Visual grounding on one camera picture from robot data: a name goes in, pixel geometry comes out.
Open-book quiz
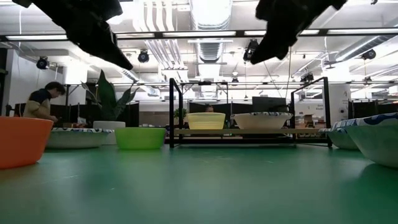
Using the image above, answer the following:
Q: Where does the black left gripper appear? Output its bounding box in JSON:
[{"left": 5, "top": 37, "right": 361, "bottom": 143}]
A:
[{"left": 30, "top": 0, "right": 134, "bottom": 72}]

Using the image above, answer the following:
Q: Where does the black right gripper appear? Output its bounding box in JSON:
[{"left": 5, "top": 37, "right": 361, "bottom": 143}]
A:
[{"left": 250, "top": 0, "right": 348, "bottom": 65}]

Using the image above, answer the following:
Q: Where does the yellow translucent plastic bowl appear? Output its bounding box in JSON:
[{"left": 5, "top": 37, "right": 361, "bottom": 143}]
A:
[{"left": 186, "top": 112, "right": 226, "bottom": 131}]

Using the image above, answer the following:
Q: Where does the green plastic bowl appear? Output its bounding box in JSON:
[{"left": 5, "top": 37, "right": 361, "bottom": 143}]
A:
[{"left": 114, "top": 126, "right": 167, "bottom": 151}]

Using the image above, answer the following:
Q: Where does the green snake plant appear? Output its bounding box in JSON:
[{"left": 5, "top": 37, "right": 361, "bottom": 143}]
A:
[{"left": 81, "top": 69, "right": 141, "bottom": 123}]

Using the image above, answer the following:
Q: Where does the black computer monitor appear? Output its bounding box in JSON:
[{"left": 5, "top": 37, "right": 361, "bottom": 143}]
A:
[
  {"left": 13, "top": 102, "right": 29, "bottom": 119},
  {"left": 251, "top": 96, "right": 287, "bottom": 113}
]

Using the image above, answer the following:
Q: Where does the black partition panel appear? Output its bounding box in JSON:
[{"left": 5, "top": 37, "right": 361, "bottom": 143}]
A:
[{"left": 51, "top": 103, "right": 94, "bottom": 127}]

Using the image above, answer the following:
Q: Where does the white plant pot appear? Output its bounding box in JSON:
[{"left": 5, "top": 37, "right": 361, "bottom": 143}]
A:
[{"left": 92, "top": 120, "right": 127, "bottom": 146}]

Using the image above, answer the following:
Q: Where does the white pillar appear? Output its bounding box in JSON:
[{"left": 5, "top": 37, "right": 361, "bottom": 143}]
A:
[{"left": 329, "top": 83, "right": 353, "bottom": 126}]

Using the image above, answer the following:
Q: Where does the small green background plant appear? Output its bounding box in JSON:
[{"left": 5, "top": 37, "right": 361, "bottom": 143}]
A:
[{"left": 174, "top": 107, "right": 188, "bottom": 124}]

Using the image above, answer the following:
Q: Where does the orange plastic bowl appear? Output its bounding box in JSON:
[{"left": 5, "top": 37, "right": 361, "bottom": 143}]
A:
[{"left": 0, "top": 116, "right": 55, "bottom": 170}]

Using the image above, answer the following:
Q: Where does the silver ventilation duct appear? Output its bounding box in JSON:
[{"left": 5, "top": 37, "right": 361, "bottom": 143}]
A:
[{"left": 189, "top": 0, "right": 233, "bottom": 63}]

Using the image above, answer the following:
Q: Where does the black overhead frame bar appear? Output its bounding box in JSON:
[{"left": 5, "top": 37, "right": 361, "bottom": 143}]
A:
[{"left": 0, "top": 27, "right": 398, "bottom": 42}]

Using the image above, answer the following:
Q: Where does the black wire dish rack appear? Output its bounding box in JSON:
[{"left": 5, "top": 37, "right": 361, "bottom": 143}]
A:
[{"left": 169, "top": 76, "right": 333, "bottom": 149}]

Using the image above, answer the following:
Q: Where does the black vertical post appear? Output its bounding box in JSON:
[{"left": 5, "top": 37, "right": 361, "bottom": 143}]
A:
[{"left": 0, "top": 46, "right": 9, "bottom": 117}]

